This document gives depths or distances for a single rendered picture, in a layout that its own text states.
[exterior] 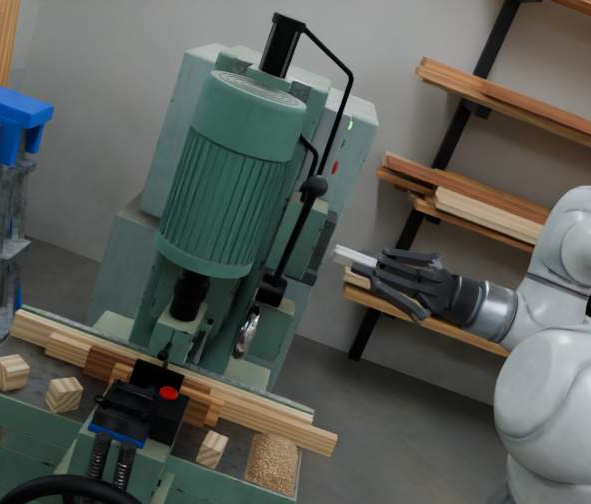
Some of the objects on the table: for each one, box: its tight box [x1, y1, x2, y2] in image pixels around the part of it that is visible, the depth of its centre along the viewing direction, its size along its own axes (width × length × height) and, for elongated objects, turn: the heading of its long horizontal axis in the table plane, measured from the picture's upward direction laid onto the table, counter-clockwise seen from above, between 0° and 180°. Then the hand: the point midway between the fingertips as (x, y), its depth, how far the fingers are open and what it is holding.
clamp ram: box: [129, 359, 185, 395], centre depth 122 cm, size 9×8×9 cm
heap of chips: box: [244, 433, 299, 497], centre depth 125 cm, size 9×14×4 cm, turn 133°
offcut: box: [196, 430, 228, 469], centre depth 120 cm, size 4×4×4 cm
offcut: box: [0, 354, 30, 392], centre depth 120 cm, size 4×4×4 cm
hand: (353, 259), depth 112 cm, fingers closed
